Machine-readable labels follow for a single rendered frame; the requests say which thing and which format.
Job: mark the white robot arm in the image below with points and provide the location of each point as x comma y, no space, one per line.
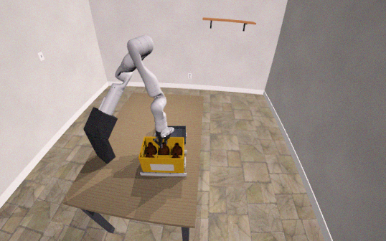
137,48

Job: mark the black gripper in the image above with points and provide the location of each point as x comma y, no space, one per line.
158,136

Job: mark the yellow bottle crate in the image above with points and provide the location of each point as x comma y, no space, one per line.
163,163

